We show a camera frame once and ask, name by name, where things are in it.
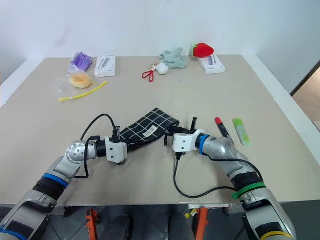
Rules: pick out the clear bag with yellow zip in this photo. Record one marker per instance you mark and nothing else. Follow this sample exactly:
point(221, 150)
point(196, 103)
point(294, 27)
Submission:
point(63, 87)

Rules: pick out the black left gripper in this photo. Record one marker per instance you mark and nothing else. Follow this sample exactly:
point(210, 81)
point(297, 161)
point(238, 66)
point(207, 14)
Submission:
point(121, 162)

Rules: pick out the small white plush toy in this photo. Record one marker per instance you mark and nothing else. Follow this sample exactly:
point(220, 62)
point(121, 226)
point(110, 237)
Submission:
point(162, 68)

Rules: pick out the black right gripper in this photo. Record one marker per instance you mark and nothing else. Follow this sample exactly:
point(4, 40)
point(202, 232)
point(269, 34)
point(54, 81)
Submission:
point(183, 130)

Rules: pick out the purple plastic bag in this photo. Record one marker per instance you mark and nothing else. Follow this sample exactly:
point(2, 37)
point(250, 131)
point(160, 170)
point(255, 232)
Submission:
point(80, 62)

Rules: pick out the light green cloth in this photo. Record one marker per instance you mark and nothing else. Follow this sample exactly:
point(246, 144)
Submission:
point(173, 58)

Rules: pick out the green highlighter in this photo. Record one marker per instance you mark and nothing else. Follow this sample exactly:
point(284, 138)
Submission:
point(241, 132)

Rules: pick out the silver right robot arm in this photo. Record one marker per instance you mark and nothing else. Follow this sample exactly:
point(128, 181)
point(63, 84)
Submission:
point(250, 172)

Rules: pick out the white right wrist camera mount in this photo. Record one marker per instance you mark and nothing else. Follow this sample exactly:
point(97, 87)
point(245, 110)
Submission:
point(184, 143)

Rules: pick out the white box with grey print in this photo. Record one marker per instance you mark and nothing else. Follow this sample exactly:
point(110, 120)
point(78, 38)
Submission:
point(213, 65)
point(106, 66)

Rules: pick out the red capped black marker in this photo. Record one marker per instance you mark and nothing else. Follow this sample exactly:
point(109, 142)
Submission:
point(222, 128)

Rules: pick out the orange metal stand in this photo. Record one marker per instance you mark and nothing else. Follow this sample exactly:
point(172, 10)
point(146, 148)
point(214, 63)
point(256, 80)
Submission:
point(91, 222)
point(202, 221)

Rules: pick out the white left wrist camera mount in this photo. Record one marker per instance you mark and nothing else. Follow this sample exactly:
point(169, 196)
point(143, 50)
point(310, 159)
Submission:
point(116, 150)

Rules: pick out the red strawberry plush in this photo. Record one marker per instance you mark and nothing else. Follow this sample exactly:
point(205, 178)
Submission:
point(203, 50)

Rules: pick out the round yellow bread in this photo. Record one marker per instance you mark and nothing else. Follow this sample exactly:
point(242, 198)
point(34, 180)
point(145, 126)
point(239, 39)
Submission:
point(80, 80)

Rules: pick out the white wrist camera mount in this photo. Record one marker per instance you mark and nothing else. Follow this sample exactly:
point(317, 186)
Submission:
point(184, 143)
point(116, 150)

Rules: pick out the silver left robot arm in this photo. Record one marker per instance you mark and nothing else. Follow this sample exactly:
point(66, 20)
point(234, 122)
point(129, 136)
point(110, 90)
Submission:
point(62, 167)

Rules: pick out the black white grid pouch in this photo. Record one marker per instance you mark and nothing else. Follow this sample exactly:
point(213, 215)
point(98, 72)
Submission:
point(147, 126)

